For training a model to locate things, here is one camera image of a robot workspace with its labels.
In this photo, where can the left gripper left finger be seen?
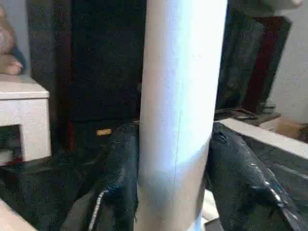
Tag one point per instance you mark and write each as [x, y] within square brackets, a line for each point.
[113, 183]

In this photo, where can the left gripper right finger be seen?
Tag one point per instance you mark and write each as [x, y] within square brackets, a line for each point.
[250, 187]

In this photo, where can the white plastic table leg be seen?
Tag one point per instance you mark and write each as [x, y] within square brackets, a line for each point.
[180, 110]

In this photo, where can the small tan tag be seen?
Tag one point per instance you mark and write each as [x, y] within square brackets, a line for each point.
[104, 132]

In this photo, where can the white board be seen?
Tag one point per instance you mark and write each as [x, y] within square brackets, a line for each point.
[269, 139]

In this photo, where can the black plastic mat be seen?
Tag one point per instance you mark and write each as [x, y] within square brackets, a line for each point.
[43, 192]

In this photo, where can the tan cardboard box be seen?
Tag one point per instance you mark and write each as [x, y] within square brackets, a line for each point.
[291, 127]

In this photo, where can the white cabinet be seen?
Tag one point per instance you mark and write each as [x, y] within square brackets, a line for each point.
[24, 120]

